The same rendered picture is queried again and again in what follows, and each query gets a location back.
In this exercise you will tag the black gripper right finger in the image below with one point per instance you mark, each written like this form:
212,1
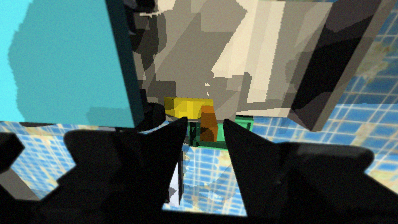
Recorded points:
261,166

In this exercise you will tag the yellow chock with orange handle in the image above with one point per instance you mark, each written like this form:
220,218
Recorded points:
195,108

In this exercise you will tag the tan wooden ramp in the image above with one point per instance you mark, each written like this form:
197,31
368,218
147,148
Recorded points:
260,58

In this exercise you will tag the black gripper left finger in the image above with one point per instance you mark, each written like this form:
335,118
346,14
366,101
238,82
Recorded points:
155,155

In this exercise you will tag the green tray floor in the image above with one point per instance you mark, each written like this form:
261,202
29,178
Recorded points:
220,135

